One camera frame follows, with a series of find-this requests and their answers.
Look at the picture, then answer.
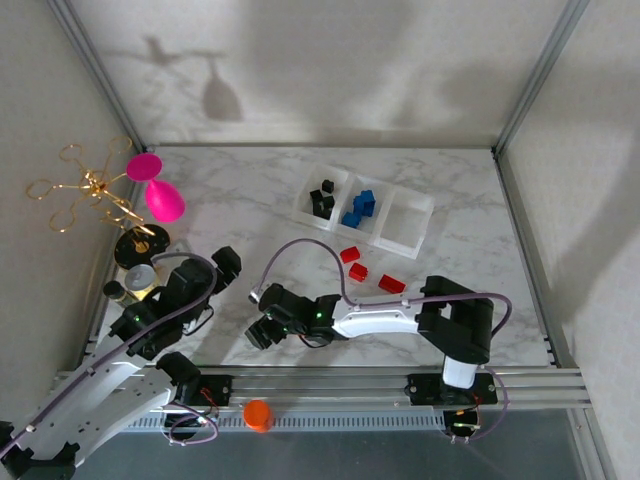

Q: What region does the silver-topped can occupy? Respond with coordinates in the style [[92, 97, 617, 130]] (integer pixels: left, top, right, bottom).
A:
[[123, 263, 159, 301]]

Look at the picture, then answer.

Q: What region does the small black-capped bottle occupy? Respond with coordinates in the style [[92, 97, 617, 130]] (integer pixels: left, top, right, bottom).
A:
[[102, 280, 132, 307]]

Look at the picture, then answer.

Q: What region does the orange cylinder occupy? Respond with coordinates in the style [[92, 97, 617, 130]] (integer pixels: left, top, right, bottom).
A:
[[243, 398, 275, 434]]

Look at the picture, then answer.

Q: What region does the pink wine glass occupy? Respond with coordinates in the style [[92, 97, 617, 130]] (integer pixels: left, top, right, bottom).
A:
[[125, 152, 187, 224]]

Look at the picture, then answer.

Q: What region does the long red lego brick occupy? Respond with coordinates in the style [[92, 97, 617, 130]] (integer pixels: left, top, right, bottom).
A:
[[377, 273, 407, 295]]

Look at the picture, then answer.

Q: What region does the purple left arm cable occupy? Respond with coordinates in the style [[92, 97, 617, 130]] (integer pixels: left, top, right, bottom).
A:
[[27, 252, 221, 446]]

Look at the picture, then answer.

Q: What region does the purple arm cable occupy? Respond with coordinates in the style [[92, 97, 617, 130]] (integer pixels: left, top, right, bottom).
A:
[[27, 252, 221, 446], [248, 238, 514, 446]]

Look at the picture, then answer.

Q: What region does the gold wire glass rack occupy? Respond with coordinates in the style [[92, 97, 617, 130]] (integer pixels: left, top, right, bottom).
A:
[[27, 137, 171, 274]]

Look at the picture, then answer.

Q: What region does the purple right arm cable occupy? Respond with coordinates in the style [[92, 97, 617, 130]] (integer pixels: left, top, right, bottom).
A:
[[248, 238, 514, 446]]

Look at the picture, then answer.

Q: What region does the aluminium extrusion rail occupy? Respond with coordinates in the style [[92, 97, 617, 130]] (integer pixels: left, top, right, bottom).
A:
[[54, 367, 594, 414]]

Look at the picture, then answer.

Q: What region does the grey slotted cable duct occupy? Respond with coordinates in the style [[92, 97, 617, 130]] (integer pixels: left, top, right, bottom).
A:
[[122, 410, 449, 434]]

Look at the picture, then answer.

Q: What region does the aluminium frame post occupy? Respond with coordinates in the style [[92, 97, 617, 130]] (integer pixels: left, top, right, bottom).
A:
[[492, 0, 591, 156], [47, 0, 151, 154]]

